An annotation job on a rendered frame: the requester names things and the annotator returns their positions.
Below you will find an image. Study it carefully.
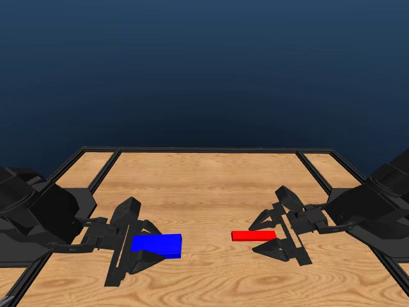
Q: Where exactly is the blue hollow socket block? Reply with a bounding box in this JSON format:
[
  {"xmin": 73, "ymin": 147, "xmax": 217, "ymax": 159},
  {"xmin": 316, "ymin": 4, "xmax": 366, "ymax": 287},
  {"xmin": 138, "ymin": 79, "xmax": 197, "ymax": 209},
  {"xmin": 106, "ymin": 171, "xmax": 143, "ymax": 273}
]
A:
[{"xmin": 130, "ymin": 233, "xmax": 183, "ymax": 260}]

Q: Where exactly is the thin red peg bar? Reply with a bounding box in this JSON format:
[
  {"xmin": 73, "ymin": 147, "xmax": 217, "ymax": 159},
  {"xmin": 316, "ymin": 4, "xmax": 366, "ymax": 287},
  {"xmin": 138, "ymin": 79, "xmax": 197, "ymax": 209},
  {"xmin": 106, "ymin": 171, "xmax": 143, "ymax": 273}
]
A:
[{"xmin": 231, "ymin": 230, "xmax": 278, "ymax": 242}]

